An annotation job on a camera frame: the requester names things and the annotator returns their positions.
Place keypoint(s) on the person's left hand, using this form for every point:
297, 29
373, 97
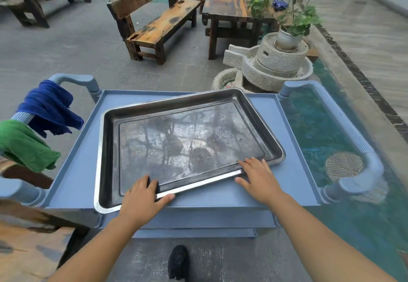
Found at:
140, 202

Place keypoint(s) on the person's right hand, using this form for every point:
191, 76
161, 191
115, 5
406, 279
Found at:
259, 183

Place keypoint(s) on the person's right thumb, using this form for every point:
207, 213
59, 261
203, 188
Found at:
242, 182

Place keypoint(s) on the person's left thumb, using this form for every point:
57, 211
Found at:
165, 199

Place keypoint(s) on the large stainless steel tray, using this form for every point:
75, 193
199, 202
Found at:
191, 144

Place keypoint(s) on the person's left forearm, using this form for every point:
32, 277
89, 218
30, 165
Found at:
105, 246

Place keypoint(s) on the person's right forearm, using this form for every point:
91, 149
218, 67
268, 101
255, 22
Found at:
318, 240

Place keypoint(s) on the person's black shoe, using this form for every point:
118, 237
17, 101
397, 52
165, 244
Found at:
179, 262

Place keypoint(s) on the blue plastic service cart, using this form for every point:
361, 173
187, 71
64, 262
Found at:
79, 176

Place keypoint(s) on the round stone basin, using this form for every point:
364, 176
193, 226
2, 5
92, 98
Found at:
224, 81

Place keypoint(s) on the round patterned stepping stone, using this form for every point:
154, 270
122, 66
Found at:
344, 165

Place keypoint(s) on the stone millstone fountain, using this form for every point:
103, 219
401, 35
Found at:
271, 65

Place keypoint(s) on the worn wooden table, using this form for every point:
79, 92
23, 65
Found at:
28, 240

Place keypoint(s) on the green cloth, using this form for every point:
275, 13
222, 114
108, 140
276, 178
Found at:
25, 146

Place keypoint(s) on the blue cloth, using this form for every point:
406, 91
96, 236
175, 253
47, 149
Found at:
47, 106

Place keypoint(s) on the white ceramic plant pot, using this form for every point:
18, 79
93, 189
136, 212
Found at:
288, 38

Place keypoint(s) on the rustic dark wooden table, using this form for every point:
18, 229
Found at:
229, 8

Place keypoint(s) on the rustic wooden bench with backrest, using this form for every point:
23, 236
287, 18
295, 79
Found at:
159, 20

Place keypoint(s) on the blue flower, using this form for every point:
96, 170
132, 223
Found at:
280, 4

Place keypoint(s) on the green potted plant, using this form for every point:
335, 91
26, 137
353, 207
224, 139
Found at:
287, 1

